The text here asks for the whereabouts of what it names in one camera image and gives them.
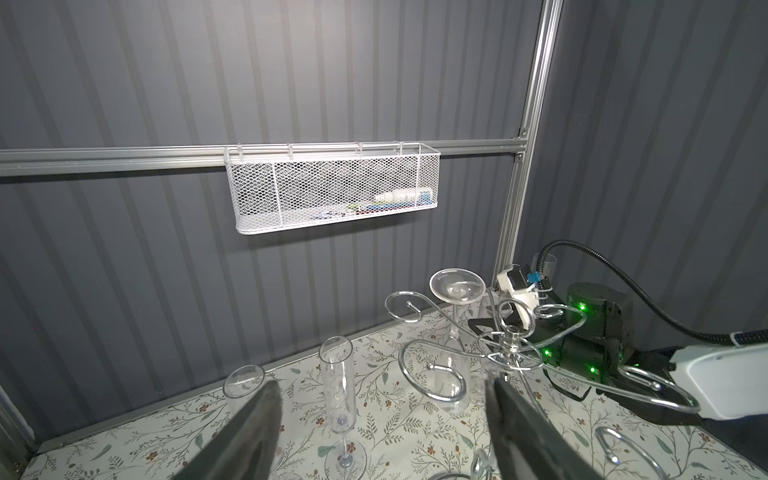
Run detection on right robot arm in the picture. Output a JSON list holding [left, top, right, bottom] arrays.
[[531, 282, 767, 434]]

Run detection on items in white basket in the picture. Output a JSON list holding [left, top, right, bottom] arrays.
[[313, 187, 436, 219]]

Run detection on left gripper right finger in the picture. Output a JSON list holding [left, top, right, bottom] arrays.
[[485, 378, 599, 480]]

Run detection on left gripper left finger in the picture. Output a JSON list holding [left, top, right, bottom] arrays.
[[173, 380, 282, 480]]

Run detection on chrome wine glass rack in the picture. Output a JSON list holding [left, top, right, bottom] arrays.
[[383, 289, 703, 480]]

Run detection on right black corrugated cable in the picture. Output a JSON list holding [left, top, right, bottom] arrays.
[[533, 238, 768, 348]]

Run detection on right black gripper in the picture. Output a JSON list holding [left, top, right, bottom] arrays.
[[468, 291, 576, 366]]

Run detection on clear wine glass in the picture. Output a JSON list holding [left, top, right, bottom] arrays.
[[221, 363, 286, 475], [318, 336, 367, 479], [430, 268, 485, 416]]

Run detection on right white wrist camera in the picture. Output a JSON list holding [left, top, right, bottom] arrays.
[[494, 264, 540, 331]]

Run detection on white mesh wall basket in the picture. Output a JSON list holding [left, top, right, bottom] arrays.
[[223, 142, 441, 235]]

